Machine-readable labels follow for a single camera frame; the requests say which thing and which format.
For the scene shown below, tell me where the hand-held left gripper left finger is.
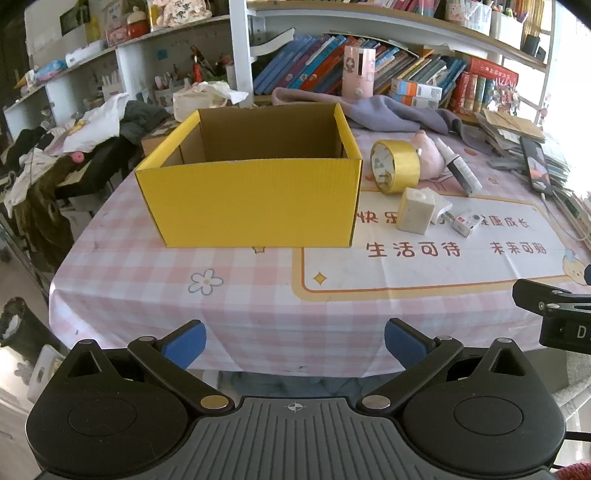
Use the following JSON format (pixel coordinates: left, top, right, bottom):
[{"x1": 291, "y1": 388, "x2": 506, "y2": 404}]
[{"x1": 58, "y1": 320, "x2": 235, "y2": 414}]

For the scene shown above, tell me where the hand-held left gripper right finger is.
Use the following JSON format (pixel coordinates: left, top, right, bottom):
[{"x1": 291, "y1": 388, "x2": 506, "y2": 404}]
[{"x1": 362, "y1": 318, "x2": 533, "y2": 413}]

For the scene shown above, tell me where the yellow cardboard box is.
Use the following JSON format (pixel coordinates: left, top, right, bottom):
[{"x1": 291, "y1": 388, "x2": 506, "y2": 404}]
[{"x1": 135, "y1": 102, "x2": 363, "y2": 250}]

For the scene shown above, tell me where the pink plush toy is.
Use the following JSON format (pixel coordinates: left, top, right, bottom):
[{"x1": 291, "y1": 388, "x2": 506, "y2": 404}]
[{"x1": 413, "y1": 130, "x2": 451, "y2": 181}]

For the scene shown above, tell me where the gold tape roll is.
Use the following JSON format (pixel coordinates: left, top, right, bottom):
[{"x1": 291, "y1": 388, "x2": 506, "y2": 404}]
[{"x1": 370, "y1": 140, "x2": 422, "y2": 196}]

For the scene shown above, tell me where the white fuzzy clothing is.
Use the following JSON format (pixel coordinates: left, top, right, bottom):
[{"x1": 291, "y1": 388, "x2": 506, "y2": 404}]
[{"x1": 553, "y1": 354, "x2": 591, "y2": 418}]

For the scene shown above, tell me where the pink checked tablecloth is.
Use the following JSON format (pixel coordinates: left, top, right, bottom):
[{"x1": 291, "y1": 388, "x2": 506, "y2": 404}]
[{"x1": 48, "y1": 99, "x2": 591, "y2": 376}]

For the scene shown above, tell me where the small white red-label box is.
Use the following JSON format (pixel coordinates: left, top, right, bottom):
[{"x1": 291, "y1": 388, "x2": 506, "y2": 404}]
[{"x1": 451, "y1": 209, "x2": 483, "y2": 238}]

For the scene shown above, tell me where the black smartphone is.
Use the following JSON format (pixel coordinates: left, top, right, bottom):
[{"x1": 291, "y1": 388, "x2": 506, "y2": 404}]
[{"x1": 520, "y1": 136, "x2": 555, "y2": 195}]

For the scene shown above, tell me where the white cube plug adapter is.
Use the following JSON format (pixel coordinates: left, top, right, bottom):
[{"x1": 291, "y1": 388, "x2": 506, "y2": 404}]
[{"x1": 398, "y1": 187, "x2": 454, "y2": 232}]

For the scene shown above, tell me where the white dropper bottle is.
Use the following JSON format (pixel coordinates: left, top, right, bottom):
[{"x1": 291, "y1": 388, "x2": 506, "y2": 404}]
[{"x1": 434, "y1": 138, "x2": 483, "y2": 197}]

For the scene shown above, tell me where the white carrier bag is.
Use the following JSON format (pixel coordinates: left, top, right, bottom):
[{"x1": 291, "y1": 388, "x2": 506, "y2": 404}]
[{"x1": 25, "y1": 344, "x2": 68, "y2": 403}]

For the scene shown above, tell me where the pile of booklets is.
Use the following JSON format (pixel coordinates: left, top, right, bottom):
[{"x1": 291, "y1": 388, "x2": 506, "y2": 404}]
[{"x1": 475, "y1": 108, "x2": 574, "y2": 186}]

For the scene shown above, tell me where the black trash bin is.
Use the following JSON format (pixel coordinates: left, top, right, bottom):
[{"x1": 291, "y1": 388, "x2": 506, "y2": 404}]
[{"x1": 0, "y1": 298, "x2": 34, "y2": 348}]

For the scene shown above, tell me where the pile of clothes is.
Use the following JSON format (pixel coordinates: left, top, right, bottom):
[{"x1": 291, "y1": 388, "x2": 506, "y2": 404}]
[{"x1": 0, "y1": 124, "x2": 134, "y2": 274}]

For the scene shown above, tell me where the red book set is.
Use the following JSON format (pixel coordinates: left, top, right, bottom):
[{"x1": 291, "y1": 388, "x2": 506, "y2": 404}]
[{"x1": 450, "y1": 58, "x2": 520, "y2": 116}]

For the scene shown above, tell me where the dark grey garment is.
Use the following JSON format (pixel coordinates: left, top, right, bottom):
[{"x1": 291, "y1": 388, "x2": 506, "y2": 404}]
[{"x1": 120, "y1": 99, "x2": 175, "y2": 145}]

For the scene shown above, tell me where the lilac cloth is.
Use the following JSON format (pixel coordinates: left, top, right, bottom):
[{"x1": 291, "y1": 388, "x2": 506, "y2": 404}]
[{"x1": 271, "y1": 87, "x2": 465, "y2": 136}]

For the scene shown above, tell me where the white printed garment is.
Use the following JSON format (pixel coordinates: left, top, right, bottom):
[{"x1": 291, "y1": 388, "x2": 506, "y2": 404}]
[{"x1": 60, "y1": 92, "x2": 131, "y2": 154}]

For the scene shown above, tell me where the crumpled white bag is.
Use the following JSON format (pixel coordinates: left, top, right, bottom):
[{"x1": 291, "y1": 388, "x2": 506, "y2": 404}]
[{"x1": 173, "y1": 80, "x2": 250, "y2": 123}]

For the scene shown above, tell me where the white pen holder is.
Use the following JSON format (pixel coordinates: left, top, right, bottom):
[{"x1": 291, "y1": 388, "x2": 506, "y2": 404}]
[{"x1": 489, "y1": 0, "x2": 528, "y2": 43}]

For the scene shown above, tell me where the white bookshelf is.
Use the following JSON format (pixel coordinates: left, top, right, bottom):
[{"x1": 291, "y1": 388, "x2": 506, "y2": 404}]
[{"x1": 2, "y1": 0, "x2": 555, "y2": 139}]

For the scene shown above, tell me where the row of slim colourful books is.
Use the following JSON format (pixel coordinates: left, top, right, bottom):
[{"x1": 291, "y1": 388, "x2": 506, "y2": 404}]
[{"x1": 342, "y1": 0, "x2": 445, "y2": 17}]

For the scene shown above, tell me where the red white plush figure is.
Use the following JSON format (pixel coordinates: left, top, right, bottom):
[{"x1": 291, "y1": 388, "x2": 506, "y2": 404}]
[{"x1": 126, "y1": 6, "x2": 151, "y2": 38}]

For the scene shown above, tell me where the floral plush toy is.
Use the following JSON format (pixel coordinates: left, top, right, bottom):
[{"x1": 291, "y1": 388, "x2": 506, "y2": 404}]
[{"x1": 150, "y1": 0, "x2": 214, "y2": 27}]

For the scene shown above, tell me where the white charging cable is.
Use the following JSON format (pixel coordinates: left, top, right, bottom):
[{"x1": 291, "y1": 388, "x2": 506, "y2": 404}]
[{"x1": 540, "y1": 191, "x2": 591, "y2": 243}]

